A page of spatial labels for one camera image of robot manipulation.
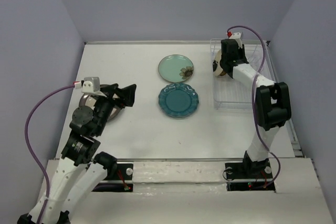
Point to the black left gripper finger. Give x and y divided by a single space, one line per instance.
109 89
126 95

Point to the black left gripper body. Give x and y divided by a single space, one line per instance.
104 106

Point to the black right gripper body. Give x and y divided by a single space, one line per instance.
242 53

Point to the cream plate with black spot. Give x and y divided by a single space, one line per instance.
217 69

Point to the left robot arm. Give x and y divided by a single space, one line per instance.
80 168

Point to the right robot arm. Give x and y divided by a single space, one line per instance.
270 104

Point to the grey brown rimmed plate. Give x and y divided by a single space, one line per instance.
89 100

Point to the teal scalloped plate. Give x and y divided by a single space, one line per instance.
178 100

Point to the light green flower plate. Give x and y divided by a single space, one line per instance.
176 68

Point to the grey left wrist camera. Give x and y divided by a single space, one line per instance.
90 85

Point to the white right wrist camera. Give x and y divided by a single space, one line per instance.
237 37

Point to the clear wire dish rack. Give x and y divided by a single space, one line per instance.
230 94

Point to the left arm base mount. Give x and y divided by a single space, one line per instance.
120 182

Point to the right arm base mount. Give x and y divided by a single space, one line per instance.
238 179

